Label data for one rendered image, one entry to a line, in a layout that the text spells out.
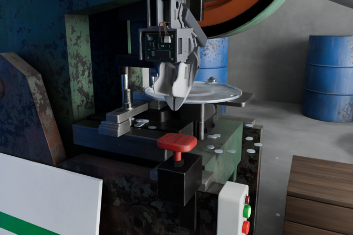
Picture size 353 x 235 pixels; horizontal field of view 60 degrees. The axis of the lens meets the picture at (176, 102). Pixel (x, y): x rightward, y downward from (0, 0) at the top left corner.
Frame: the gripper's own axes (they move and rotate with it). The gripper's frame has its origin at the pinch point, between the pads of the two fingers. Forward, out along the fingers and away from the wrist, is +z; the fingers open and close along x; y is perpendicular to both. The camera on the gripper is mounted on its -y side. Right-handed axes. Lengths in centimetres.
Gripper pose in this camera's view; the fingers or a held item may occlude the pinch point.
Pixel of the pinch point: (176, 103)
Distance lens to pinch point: 58.4
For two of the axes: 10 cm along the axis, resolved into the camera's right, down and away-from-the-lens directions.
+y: -4.3, 2.2, -8.8
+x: 9.0, 1.0, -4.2
